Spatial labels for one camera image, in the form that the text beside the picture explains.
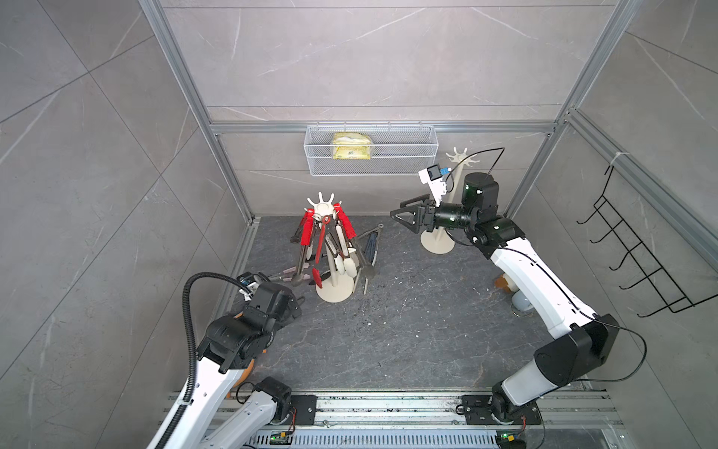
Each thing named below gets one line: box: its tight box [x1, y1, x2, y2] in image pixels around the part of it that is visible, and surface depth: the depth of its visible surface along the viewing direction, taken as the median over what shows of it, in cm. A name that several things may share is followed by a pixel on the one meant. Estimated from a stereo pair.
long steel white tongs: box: [324, 224, 345, 276], surface depth 75 cm
